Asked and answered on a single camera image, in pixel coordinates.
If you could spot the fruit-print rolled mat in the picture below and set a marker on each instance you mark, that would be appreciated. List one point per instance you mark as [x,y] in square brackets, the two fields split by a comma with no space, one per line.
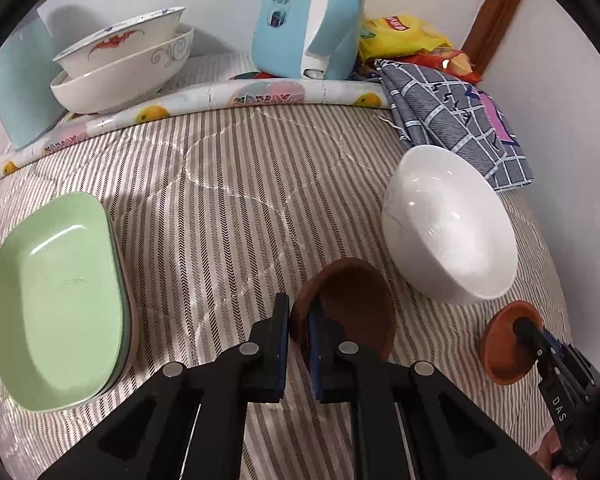
[280,94]

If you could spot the white bowl with red pattern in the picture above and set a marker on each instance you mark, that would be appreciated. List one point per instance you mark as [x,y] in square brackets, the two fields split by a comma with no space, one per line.
[125,55]

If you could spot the grey checkered cloth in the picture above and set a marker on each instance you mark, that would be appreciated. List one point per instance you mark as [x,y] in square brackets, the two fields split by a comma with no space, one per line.
[440,110]

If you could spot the brown wooden door frame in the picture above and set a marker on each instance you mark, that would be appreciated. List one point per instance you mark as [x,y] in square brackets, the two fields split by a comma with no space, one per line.
[500,0]

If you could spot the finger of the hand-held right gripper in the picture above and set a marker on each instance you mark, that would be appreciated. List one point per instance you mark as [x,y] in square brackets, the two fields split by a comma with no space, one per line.
[530,332]

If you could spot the white ceramic bowl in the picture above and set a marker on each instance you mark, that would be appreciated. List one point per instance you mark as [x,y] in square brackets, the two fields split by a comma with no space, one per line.
[450,225]

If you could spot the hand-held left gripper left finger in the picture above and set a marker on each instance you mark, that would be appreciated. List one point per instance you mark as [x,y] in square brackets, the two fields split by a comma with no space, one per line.
[280,345]

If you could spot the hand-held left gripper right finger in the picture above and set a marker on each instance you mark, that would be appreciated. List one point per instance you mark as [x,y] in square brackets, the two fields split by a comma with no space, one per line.
[316,355]

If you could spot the small brown bowl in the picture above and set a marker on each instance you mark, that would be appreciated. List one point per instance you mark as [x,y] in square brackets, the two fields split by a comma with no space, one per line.
[355,300]
[502,355]

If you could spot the light blue thermos jug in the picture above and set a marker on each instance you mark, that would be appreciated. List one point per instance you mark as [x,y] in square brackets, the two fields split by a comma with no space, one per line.
[20,90]

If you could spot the person's right hand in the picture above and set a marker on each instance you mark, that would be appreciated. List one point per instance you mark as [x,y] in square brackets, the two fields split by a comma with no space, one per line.
[552,460]

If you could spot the green plastic plate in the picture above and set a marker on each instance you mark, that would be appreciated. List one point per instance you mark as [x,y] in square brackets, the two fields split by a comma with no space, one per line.
[55,300]

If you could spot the red snack bag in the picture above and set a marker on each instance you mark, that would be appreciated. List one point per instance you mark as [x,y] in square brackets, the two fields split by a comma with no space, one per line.
[460,65]

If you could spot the light blue electric kettle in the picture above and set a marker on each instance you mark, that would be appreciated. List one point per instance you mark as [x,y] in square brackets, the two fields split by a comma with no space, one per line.
[290,35]

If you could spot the yellow chip bag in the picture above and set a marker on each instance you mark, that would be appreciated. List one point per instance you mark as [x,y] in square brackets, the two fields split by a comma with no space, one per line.
[405,35]

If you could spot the striped grey tablecloth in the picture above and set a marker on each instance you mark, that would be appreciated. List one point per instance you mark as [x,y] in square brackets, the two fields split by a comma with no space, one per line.
[220,200]

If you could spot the large white swirl-print bowl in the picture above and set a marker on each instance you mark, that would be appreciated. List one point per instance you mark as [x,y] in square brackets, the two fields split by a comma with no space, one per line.
[120,92]

